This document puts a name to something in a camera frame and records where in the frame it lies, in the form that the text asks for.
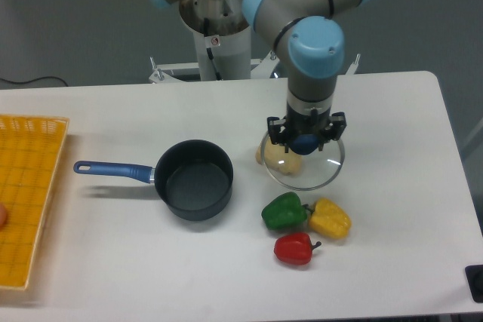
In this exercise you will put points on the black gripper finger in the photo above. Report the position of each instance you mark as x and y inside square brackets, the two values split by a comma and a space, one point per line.
[276, 132]
[333, 129]

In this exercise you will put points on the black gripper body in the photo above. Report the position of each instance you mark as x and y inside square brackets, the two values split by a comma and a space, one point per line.
[308, 119]

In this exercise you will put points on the glass lid blue knob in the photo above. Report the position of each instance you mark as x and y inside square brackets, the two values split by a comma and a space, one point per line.
[318, 168]

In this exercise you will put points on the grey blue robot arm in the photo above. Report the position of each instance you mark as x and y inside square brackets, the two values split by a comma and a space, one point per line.
[320, 94]

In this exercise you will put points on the beige bread loaf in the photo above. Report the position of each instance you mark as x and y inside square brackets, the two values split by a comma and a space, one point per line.
[277, 159]

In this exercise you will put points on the green bell pepper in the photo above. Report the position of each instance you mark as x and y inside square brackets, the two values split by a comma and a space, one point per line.
[285, 211]

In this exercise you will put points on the yellow bell pepper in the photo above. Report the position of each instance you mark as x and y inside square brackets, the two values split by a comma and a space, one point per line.
[328, 219]

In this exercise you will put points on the red bell pepper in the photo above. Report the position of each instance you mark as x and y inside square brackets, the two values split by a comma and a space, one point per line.
[295, 249]

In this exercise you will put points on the black device at table edge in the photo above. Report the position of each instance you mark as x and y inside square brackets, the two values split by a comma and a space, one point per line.
[474, 276]

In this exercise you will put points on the yellow woven basket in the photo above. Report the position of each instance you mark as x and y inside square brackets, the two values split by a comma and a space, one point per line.
[31, 149]

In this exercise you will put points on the dark saucepan blue handle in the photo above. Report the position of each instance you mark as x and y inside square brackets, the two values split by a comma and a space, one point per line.
[194, 178]

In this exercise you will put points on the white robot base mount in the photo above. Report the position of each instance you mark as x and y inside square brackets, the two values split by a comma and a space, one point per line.
[300, 32]

